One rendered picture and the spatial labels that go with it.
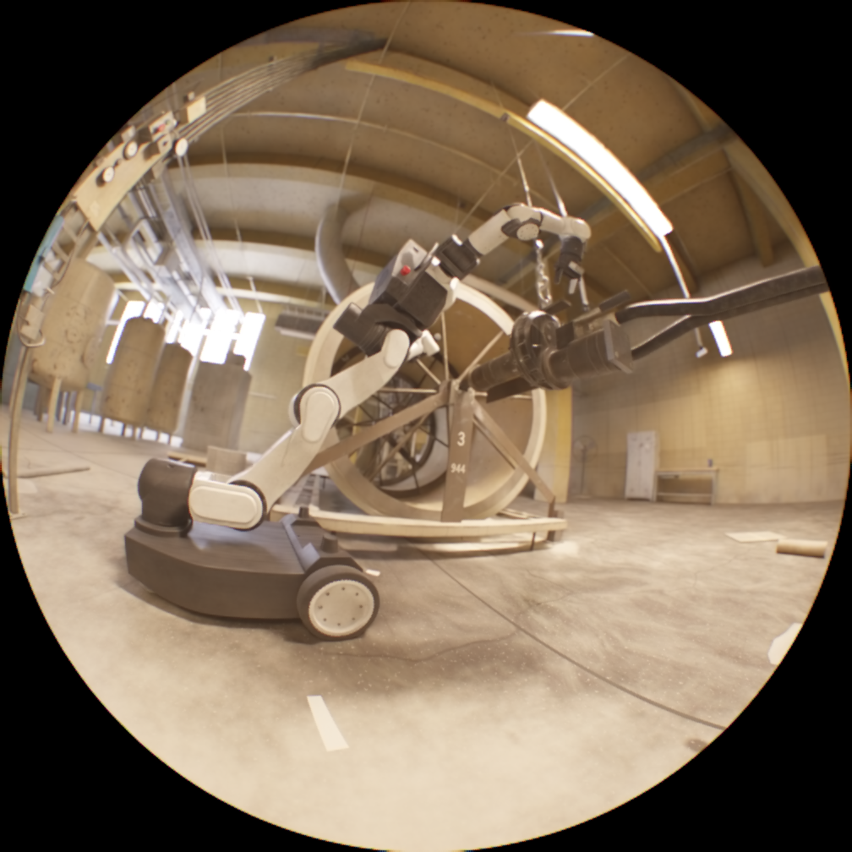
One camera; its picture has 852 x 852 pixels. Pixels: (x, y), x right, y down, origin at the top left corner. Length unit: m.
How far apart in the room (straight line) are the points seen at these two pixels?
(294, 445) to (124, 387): 5.36
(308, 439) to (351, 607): 0.44
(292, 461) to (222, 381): 6.36
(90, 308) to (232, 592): 4.17
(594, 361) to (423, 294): 0.63
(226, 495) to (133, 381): 5.32
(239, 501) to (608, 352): 1.02
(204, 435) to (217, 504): 6.32
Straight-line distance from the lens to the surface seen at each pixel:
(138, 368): 6.01
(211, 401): 7.08
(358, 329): 0.92
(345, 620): 0.72
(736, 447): 8.74
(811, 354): 9.49
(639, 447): 8.50
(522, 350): 0.93
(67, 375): 4.38
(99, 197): 1.48
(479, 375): 1.26
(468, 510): 1.71
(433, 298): 1.06
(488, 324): 2.23
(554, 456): 5.72
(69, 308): 4.44
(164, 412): 6.99
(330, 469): 1.44
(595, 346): 0.80
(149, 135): 1.58
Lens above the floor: 0.46
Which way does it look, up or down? 9 degrees up
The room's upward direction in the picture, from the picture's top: 7 degrees clockwise
